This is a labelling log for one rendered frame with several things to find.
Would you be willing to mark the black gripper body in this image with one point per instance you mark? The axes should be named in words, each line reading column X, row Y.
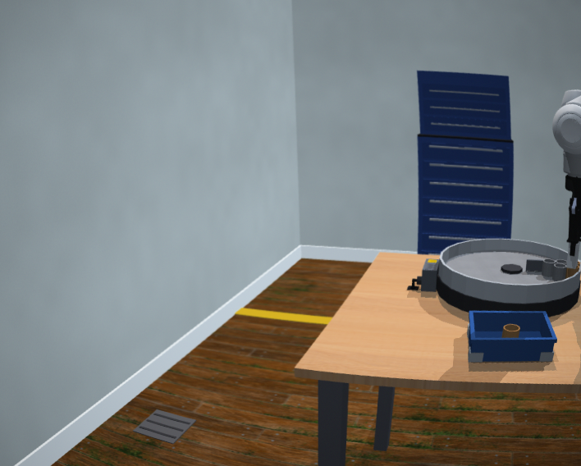
column 574, row 184

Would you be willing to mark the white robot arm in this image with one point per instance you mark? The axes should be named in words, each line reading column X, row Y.
column 567, row 131

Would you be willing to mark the blue crate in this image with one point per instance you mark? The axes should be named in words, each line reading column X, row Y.
column 490, row 324

